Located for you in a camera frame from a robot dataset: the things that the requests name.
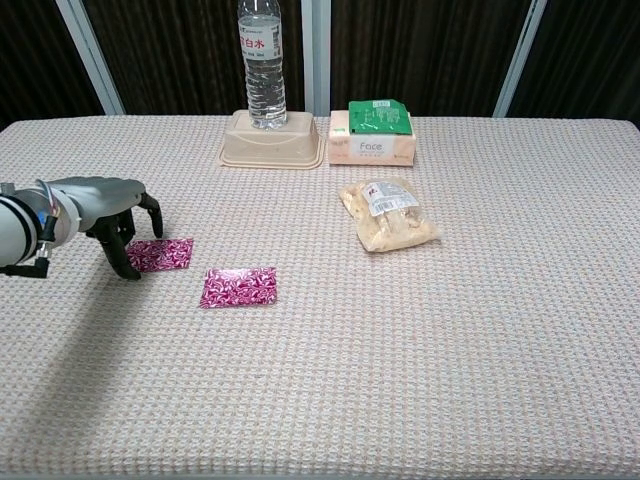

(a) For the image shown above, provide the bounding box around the pink white candy pack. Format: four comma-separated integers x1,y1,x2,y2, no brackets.
124,237,195,274
199,266,279,310

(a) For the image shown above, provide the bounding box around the grey partition frame post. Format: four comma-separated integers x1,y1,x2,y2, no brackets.
492,0,547,119
299,0,333,114
53,0,126,117

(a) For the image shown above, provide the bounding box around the clear bag of snacks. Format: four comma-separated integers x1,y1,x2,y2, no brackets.
337,178,441,255

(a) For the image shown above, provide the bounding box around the dark brown curtain panel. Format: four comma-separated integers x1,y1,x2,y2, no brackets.
508,0,640,133
0,0,105,131
329,0,527,118
81,0,304,116

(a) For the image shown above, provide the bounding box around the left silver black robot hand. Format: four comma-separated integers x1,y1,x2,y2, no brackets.
49,177,165,281

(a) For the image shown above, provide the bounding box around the beige plastic food container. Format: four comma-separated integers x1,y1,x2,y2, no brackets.
217,110,327,171

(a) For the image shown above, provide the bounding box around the green printed packet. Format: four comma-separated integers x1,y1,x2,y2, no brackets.
347,98,414,137

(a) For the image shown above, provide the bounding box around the pink woven tablecloth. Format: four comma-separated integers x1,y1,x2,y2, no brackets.
0,115,640,480

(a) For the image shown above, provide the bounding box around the clear plastic water bottle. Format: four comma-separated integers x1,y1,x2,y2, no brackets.
236,0,289,131

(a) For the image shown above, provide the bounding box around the green white box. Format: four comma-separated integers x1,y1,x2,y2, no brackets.
328,109,418,169

